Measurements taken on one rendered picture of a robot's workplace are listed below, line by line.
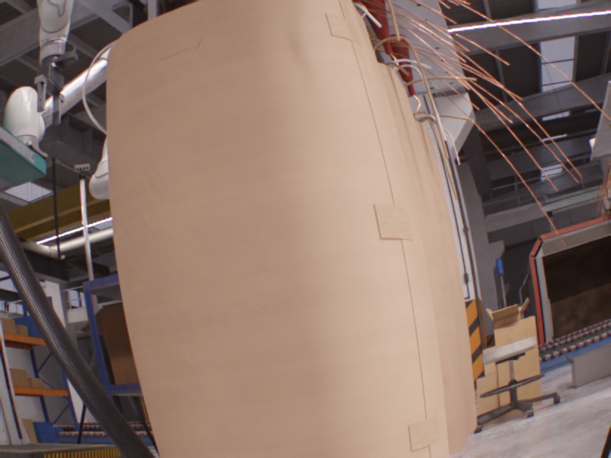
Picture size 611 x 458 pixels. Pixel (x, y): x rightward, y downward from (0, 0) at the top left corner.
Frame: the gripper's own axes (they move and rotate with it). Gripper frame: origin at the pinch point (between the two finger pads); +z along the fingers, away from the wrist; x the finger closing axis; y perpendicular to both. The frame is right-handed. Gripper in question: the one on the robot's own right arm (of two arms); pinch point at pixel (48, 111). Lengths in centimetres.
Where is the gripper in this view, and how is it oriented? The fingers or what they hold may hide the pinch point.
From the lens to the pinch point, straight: 210.2
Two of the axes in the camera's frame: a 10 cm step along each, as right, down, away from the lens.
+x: -1.2, -2.0, -9.7
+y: -9.8, 2.0, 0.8
